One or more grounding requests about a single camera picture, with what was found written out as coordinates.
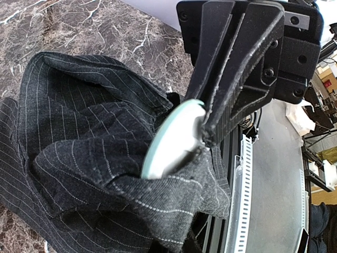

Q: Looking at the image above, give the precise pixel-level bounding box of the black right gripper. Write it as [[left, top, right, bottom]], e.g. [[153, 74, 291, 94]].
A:
[[176, 1, 323, 142]]

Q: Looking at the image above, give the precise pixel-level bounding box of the black pinstriped garment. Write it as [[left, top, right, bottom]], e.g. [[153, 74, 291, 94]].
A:
[[1, 52, 231, 252]]

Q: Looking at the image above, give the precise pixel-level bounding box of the white slotted cable duct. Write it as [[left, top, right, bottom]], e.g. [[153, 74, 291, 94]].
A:
[[223, 136, 309, 252]]

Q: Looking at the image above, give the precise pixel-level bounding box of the teal round button brooch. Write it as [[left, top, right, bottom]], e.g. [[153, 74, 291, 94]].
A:
[[141, 99, 206, 180]]

